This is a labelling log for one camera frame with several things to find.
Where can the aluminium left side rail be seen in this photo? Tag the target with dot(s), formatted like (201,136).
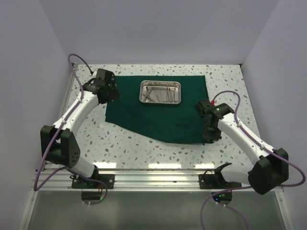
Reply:
(72,91)

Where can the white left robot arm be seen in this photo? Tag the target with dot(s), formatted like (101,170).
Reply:
(58,141)

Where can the aluminium table edge rail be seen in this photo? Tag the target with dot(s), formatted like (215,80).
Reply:
(129,180)

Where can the stainless steel instrument tray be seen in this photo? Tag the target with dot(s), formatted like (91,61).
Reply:
(159,91)

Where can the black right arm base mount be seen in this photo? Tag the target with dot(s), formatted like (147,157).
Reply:
(213,179)

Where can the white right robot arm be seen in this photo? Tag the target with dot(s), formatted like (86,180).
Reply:
(269,165)

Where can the steel surgical forceps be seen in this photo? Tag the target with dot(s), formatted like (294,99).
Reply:
(168,93)

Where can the steel surgical scissors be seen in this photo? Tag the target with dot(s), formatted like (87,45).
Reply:
(147,97)

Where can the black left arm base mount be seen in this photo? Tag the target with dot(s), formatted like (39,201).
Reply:
(99,181)

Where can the dark green surgical cloth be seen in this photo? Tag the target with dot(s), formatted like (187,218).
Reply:
(179,123)

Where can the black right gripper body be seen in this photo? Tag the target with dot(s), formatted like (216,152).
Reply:
(211,132)

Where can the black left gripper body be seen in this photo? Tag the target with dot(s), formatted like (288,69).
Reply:
(112,95)

